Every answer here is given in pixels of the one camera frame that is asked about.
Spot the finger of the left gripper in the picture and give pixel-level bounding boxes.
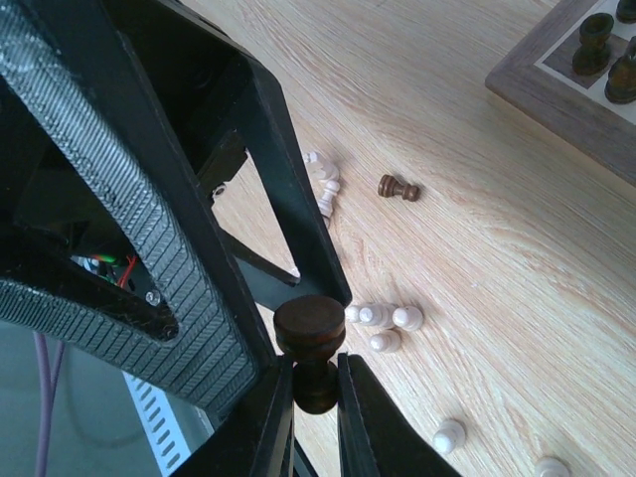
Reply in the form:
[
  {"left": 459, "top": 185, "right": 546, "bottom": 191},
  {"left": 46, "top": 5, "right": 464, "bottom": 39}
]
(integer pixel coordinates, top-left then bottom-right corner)
[
  {"left": 103, "top": 1, "right": 352, "bottom": 305},
  {"left": 1, "top": 1, "right": 272, "bottom": 417}
]

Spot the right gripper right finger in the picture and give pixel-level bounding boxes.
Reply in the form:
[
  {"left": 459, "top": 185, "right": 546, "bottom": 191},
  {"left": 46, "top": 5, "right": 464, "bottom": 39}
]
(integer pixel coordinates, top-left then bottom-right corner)
[{"left": 337, "top": 353, "right": 458, "bottom": 477}]

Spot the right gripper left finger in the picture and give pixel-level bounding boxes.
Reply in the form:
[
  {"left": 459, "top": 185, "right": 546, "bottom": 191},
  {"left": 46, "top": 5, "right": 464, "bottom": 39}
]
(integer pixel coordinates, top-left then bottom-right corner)
[{"left": 174, "top": 357, "right": 294, "bottom": 477}]

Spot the dark knight chess piece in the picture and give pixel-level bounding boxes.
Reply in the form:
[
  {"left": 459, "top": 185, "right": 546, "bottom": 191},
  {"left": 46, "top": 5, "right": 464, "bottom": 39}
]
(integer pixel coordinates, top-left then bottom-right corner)
[{"left": 604, "top": 53, "right": 635, "bottom": 104}]

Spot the wooden chess board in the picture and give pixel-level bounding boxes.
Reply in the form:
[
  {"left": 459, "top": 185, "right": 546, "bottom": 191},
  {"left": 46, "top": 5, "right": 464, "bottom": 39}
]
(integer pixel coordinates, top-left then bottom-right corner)
[{"left": 485, "top": 1, "right": 635, "bottom": 185}]

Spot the light pawn left lower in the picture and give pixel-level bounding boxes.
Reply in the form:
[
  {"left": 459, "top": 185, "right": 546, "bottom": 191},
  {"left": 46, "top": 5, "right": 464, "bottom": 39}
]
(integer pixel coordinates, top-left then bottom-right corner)
[{"left": 369, "top": 330, "right": 401, "bottom": 354}]

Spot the light piece centre cluster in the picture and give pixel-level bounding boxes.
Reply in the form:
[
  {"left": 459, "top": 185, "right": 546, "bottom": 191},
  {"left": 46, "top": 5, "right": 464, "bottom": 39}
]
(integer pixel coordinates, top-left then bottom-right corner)
[{"left": 345, "top": 303, "right": 397, "bottom": 329}]

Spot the light piece cluster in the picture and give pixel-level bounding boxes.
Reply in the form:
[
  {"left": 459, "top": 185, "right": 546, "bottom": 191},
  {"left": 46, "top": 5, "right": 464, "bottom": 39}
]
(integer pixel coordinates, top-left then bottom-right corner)
[
  {"left": 345, "top": 303, "right": 397, "bottom": 329},
  {"left": 317, "top": 180, "right": 340, "bottom": 219}
]

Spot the light pawn centre cluster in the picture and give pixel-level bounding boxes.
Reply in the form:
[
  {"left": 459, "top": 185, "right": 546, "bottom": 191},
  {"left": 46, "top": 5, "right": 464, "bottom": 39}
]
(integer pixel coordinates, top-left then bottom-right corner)
[{"left": 392, "top": 306, "right": 424, "bottom": 332}]

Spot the light piece left cluster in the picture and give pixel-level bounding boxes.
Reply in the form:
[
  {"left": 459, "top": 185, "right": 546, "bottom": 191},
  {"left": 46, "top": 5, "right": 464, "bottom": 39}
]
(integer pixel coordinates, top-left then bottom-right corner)
[{"left": 317, "top": 180, "right": 340, "bottom": 219}]

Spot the light pawn bottom right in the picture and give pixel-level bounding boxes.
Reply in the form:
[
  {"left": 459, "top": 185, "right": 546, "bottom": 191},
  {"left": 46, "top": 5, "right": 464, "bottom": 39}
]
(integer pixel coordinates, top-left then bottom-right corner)
[{"left": 534, "top": 457, "right": 570, "bottom": 477}]

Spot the light blue slotted cable duct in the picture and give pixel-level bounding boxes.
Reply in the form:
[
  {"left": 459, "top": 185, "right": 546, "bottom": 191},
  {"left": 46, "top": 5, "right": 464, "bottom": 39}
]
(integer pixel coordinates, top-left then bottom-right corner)
[{"left": 122, "top": 372, "right": 192, "bottom": 476}]

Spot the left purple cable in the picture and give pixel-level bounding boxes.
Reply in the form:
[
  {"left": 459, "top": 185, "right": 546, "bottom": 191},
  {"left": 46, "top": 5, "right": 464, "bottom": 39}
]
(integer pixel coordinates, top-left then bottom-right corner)
[{"left": 32, "top": 332, "right": 67, "bottom": 477}]

